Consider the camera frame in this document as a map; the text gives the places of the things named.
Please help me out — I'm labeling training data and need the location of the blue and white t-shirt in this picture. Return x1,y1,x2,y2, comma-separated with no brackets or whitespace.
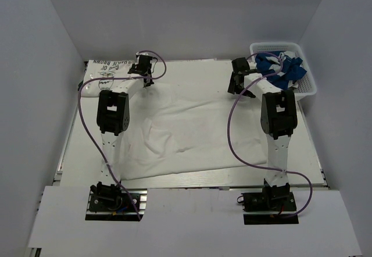
255,51,307,90

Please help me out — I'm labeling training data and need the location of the white Coca-Cola t-shirt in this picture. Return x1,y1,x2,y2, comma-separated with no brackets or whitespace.
120,60,267,180

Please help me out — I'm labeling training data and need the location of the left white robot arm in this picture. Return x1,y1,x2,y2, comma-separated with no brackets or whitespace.
96,51,154,181

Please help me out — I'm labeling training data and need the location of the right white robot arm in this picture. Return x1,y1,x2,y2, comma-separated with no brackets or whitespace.
227,58,298,188

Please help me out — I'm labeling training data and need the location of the folded white Charlie Brown shirt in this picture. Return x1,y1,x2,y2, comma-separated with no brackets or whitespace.
81,59,134,97

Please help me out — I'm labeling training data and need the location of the white plastic basket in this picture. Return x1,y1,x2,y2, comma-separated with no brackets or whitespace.
250,42,317,101

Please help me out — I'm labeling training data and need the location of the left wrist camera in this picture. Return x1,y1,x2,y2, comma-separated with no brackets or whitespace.
135,52,149,58

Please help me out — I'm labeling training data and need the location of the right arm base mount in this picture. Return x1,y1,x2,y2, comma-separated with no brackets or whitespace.
237,183,299,226

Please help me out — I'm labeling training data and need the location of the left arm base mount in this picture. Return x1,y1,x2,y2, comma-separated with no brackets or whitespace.
85,182,147,222

